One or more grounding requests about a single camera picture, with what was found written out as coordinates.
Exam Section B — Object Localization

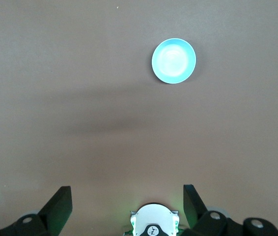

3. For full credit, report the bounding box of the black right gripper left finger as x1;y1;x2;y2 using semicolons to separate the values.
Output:
0;186;73;236

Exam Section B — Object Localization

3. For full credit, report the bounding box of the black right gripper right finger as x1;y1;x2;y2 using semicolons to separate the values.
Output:
182;184;278;236

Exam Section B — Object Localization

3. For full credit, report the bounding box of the blue bowl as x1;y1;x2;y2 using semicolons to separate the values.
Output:
151;38;197;85

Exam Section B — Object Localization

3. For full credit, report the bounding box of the brown table cloth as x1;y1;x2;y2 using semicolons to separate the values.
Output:
0;0;278;236

